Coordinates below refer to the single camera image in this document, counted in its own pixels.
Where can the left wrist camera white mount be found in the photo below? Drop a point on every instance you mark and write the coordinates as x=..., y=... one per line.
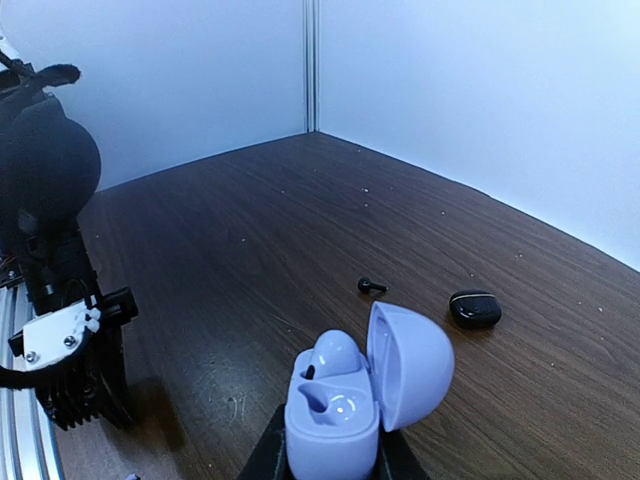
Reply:
x=51, y=338

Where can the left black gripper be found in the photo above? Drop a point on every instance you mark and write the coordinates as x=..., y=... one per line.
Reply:
x=93, y=386

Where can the black earbud charging case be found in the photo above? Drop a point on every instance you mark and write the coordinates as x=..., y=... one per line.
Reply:
x=475, y=309

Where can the aluminium front rail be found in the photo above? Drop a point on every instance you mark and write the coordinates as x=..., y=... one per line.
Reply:
x=28, y=444

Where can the lilac earbud charging case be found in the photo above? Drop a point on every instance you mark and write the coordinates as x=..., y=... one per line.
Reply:
x=333, y=432

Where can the left aluminium frame post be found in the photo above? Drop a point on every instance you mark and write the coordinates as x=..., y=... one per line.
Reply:
x=311, y=63

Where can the black earbud upper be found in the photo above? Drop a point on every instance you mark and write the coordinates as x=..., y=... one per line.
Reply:
x=365, y=286

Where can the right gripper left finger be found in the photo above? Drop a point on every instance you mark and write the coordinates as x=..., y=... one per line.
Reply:
x=268, y=460

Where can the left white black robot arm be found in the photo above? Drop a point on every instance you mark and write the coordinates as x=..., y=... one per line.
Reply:
x=50, y=168

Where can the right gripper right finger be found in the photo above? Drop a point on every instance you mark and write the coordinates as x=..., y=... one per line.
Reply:
x=396, y=460

